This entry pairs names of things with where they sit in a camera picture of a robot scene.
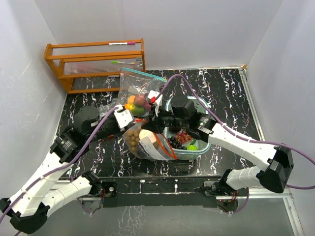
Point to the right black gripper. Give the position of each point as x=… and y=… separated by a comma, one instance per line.
x=153, y=124

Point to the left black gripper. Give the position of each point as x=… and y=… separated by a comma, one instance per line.
x=116, y=135

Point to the white round bun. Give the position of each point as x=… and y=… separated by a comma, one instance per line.
x=147, y=137

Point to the magenta round fruit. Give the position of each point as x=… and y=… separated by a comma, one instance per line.
x=146, y=106

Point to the green yellow mango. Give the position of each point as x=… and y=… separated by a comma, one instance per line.
x=135, y=110

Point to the orange-zipper clear bag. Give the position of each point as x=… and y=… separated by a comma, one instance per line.
x=149, y=151

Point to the longan bunch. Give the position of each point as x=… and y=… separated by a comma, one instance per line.
x=132, y=139

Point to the light blue plastic basket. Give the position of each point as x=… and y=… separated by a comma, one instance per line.
x=200, y=147

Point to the blue-zipper clear bag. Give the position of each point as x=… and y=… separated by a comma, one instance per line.
x=134, y=82

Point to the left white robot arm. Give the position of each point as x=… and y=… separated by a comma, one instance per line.
x=31, y=206

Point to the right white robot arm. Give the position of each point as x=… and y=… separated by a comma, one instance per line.
x=273, y=164

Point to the dark grape bunch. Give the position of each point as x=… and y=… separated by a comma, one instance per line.
x=175, y=143

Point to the red grape bunch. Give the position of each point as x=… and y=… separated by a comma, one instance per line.
x=183, y=137

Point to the green lime fruit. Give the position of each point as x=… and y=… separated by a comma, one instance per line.
x=191, y=147

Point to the green marker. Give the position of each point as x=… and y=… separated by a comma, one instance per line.
x=122, y=62

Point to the orange wooden shelf rack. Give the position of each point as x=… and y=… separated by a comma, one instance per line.
x=92, y=59

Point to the pink white marker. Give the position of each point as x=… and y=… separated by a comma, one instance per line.
x=121, y=43

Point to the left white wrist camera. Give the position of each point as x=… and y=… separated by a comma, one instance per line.
x=123, y=116

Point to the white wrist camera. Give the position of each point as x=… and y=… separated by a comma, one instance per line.
x=123, y=116
x=155, y=99

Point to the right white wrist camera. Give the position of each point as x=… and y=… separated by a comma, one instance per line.
x=155, y=99

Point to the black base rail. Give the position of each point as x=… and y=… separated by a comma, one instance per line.
x=164, y=191

